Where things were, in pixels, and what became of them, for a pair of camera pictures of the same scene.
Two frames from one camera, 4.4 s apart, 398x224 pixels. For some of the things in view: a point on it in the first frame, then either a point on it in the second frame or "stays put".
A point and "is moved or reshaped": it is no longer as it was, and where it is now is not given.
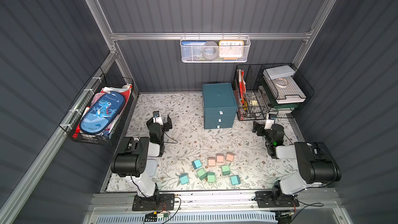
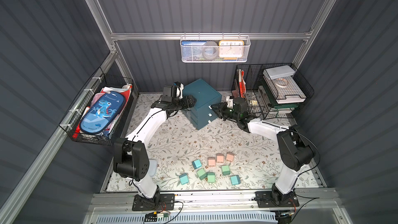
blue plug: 184,179 stays put
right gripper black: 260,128 to 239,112
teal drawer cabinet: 219,105 is moved or reshaped
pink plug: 219,158 stays put
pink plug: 211,161 stays put
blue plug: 197,164 stays put
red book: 242,85 stays put
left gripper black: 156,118 to 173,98
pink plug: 230,156 stays put
